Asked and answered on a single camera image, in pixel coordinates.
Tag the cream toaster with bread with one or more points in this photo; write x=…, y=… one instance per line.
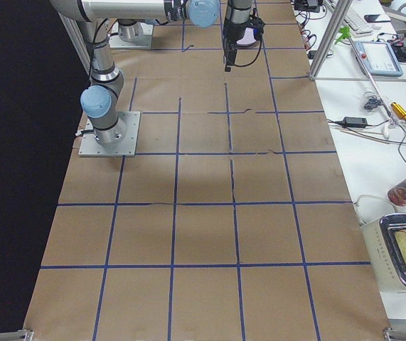
x=385, y=239

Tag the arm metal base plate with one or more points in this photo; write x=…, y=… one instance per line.
x=121, y=140
x=134, y=37

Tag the aluminium frame post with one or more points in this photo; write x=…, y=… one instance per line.
x=326, y=42

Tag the black power adapter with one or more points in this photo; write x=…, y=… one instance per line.
x=355, y=122

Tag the green plastic grabber tool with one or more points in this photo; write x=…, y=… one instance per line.
x=344, y=35

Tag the lavender round plate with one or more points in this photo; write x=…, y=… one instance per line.
x=248, y=40

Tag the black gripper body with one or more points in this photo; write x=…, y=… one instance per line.
x=232, y=34

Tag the teach pendant tablet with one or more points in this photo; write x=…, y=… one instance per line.
x=378, y=58

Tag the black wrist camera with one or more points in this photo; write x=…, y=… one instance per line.
x=257, y=25

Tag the yellow tool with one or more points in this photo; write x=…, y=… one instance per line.
x=399, y=111

